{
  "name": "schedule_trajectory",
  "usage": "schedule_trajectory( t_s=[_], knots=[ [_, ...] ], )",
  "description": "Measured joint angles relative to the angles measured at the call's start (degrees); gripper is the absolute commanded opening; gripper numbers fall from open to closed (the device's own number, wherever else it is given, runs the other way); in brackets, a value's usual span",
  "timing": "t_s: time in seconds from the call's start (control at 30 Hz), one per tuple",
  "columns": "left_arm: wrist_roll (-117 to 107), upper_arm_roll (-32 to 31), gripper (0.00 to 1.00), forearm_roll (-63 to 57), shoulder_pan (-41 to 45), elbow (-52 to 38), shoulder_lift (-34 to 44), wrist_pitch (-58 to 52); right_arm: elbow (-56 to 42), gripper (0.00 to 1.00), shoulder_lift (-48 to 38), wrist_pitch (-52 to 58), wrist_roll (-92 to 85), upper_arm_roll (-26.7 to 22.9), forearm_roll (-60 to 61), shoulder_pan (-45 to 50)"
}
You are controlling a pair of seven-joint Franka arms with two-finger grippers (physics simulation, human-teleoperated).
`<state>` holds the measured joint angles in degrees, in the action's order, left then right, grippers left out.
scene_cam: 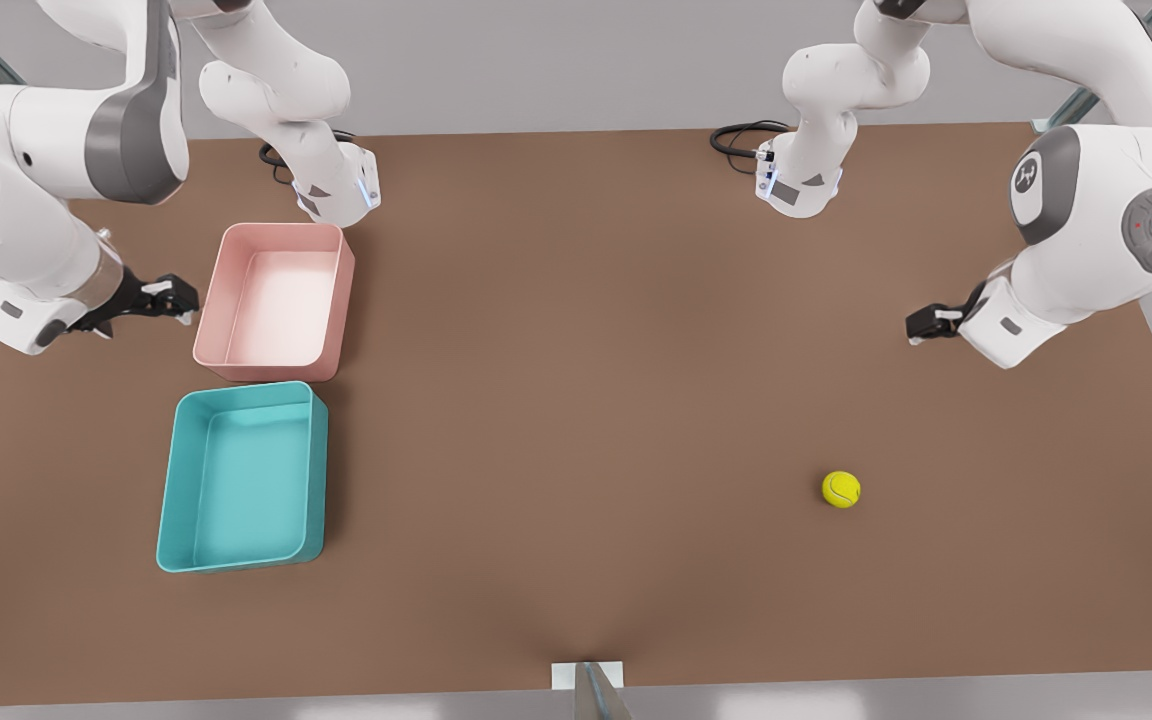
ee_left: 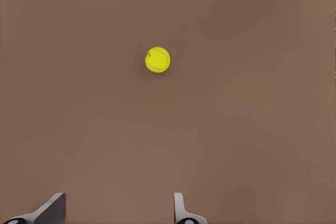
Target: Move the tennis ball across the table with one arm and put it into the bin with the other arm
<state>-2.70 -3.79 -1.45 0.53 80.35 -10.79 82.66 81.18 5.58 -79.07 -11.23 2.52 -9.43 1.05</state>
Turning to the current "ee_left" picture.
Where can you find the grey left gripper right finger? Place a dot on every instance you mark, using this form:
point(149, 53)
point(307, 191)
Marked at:
point(179, 208)

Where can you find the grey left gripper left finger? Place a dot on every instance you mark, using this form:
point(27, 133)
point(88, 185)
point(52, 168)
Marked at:
point(50, 211)

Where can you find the yellow tennis ball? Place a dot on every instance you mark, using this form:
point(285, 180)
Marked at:
point(157, 59)

